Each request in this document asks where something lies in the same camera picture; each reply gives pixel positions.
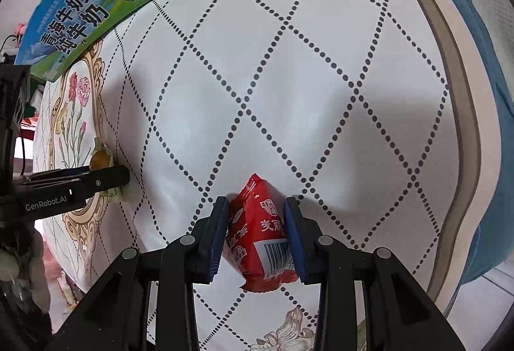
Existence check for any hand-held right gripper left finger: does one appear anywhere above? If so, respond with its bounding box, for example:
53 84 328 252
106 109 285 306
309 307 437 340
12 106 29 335
46 196 230 351

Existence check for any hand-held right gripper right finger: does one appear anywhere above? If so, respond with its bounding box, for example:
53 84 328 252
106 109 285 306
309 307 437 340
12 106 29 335
283 196 468 351

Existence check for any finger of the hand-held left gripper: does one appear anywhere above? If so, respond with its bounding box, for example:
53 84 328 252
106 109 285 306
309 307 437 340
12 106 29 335
12 164 130 199

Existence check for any yellow-edged snack packet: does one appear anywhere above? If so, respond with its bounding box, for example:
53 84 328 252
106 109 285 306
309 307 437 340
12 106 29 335
89 137 125 202

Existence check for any red snack packet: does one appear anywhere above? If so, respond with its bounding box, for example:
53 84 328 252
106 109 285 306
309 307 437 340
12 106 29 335
223 173 300 293

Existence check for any white diamond-pattern tablecloth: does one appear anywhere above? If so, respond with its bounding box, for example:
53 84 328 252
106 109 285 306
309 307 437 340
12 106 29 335
32 0 462 351

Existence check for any blue cloth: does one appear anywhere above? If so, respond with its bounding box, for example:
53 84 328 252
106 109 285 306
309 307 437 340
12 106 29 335
413 0 514 287

